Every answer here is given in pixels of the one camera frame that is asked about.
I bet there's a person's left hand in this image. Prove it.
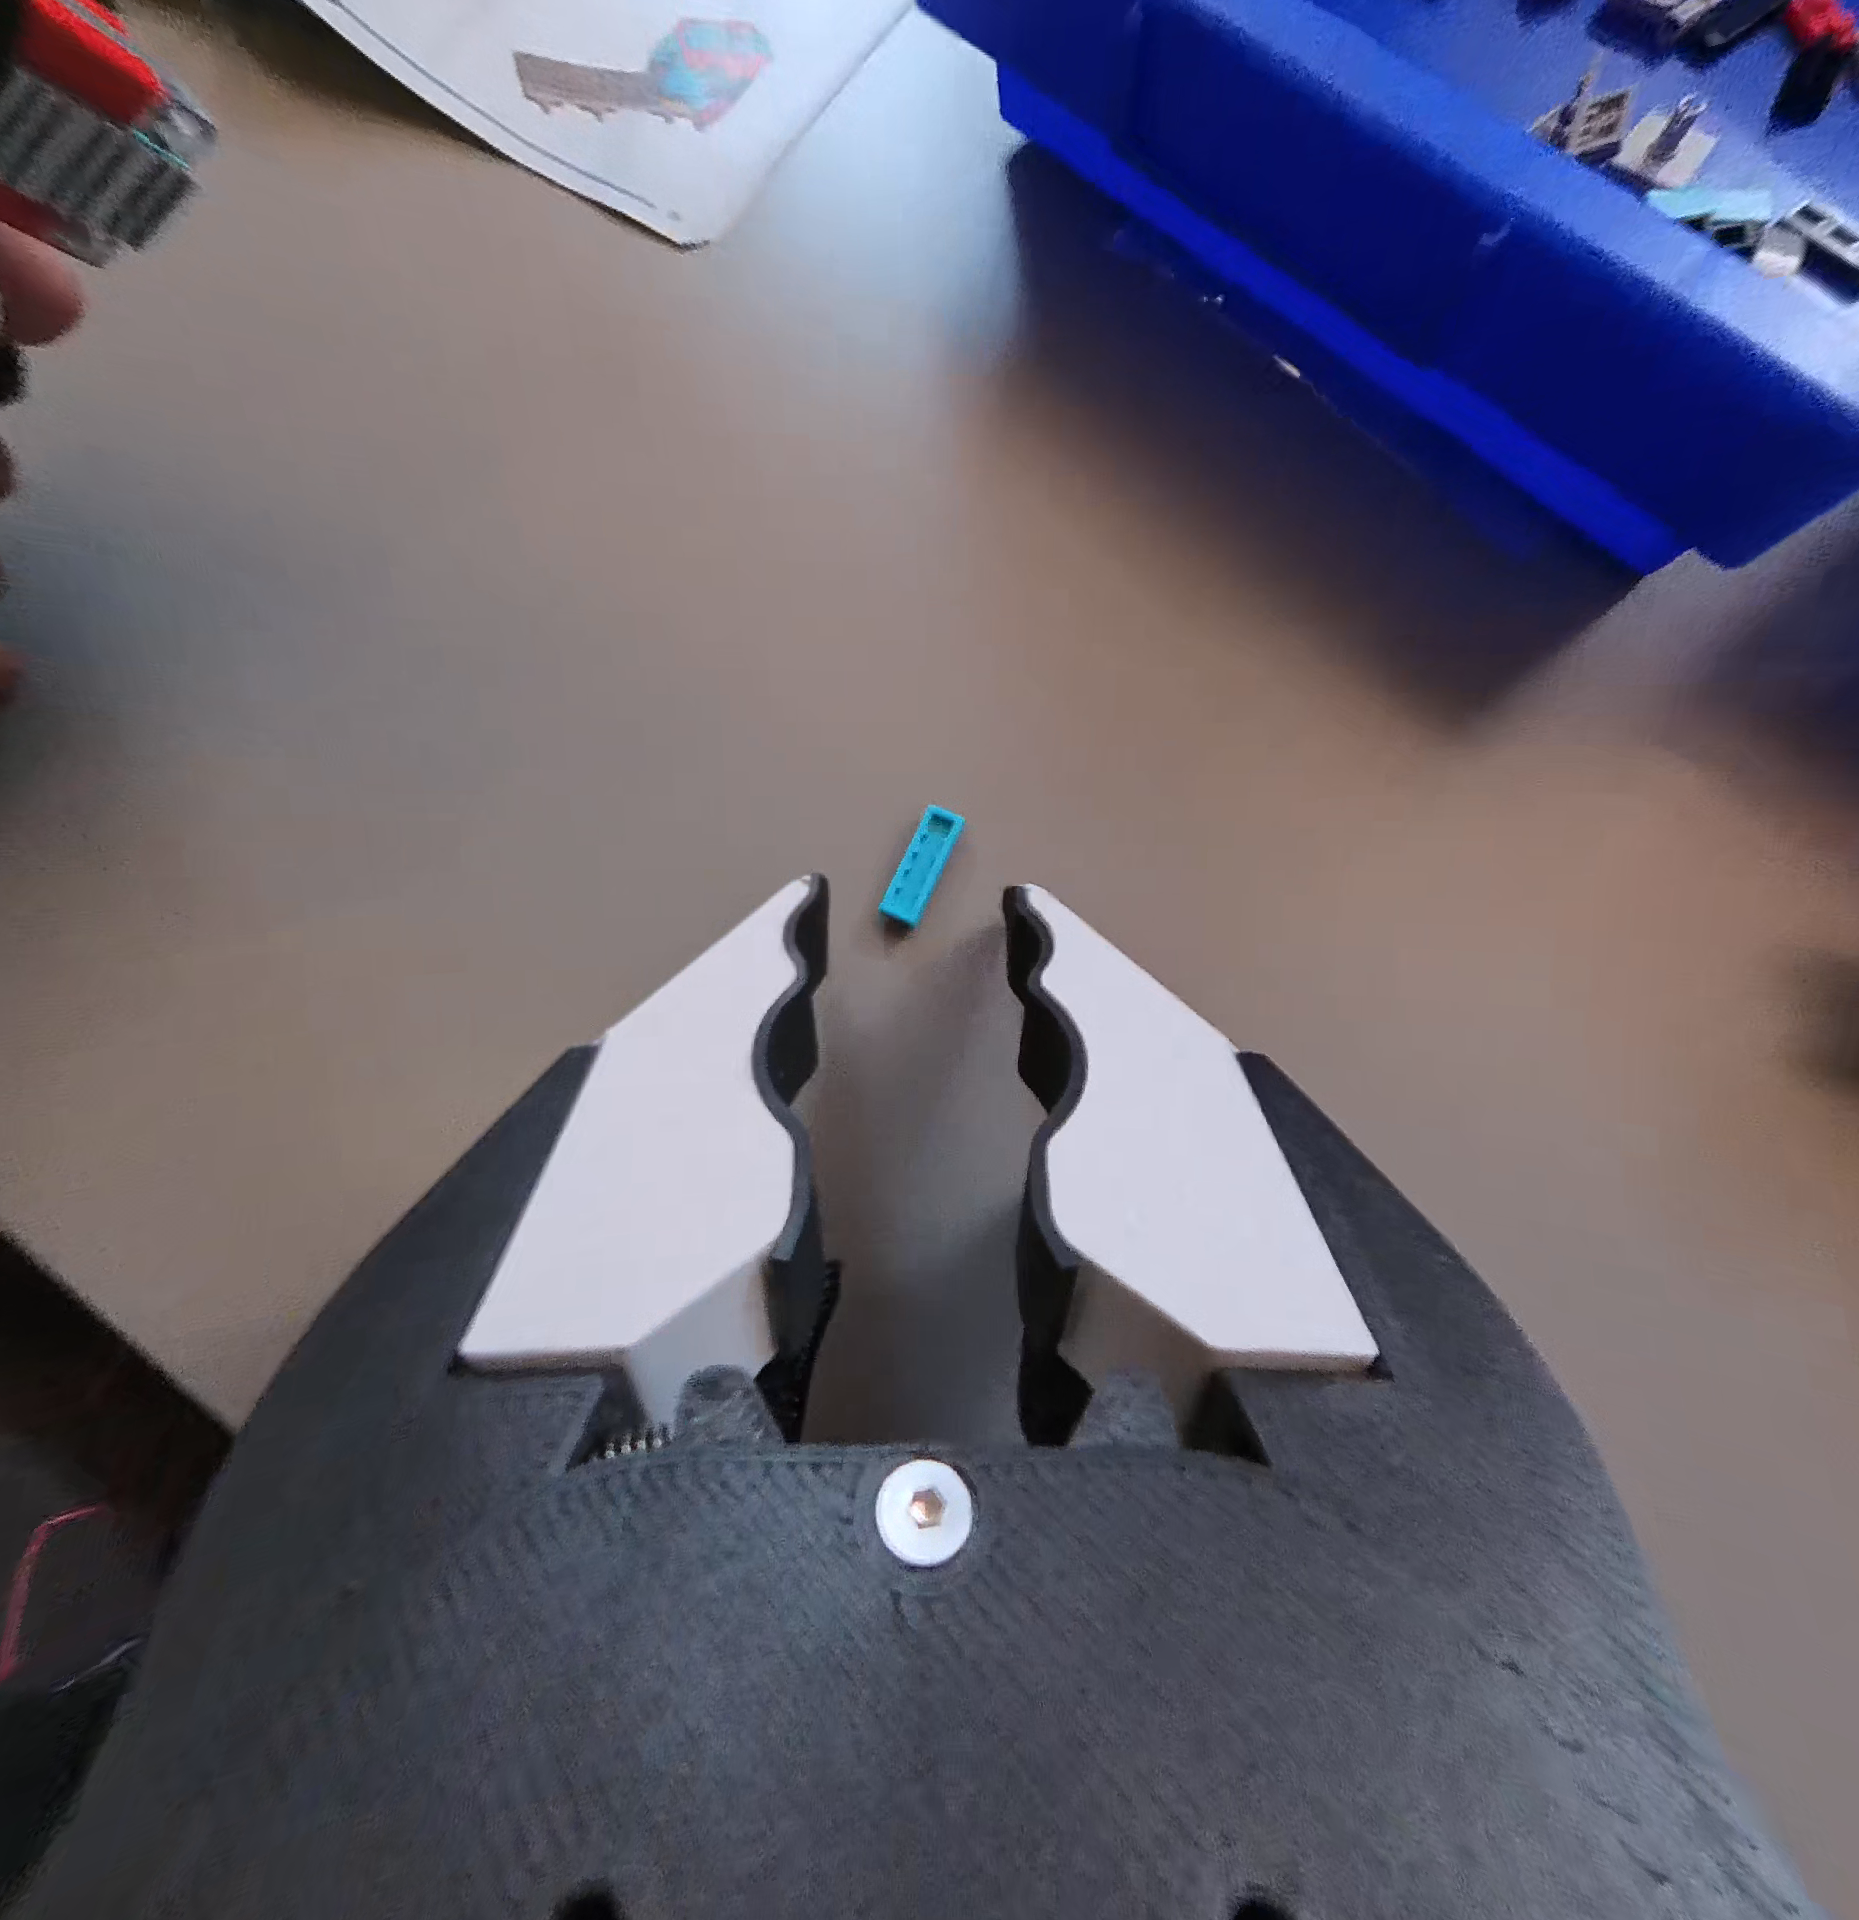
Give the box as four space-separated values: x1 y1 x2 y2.
0 210 89 721

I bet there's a dark blue storage bin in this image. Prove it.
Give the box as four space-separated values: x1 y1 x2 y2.
914 0 1859 571

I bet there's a brick instruction booklet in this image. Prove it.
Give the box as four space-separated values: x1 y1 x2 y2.
297 0 914 250

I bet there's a small turquoise brick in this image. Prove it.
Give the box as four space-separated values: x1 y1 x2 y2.
878 804 968 934

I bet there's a toy brick truck model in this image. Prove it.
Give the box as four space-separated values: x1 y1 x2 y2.
0 0 223 269

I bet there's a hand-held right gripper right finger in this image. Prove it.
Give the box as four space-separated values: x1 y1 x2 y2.
1002 881 1388 1449

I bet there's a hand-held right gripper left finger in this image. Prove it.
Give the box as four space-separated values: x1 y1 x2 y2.
459 872 844 1446

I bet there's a pile of loose brick pieces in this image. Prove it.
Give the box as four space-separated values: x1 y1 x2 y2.
1522 0 1859 310

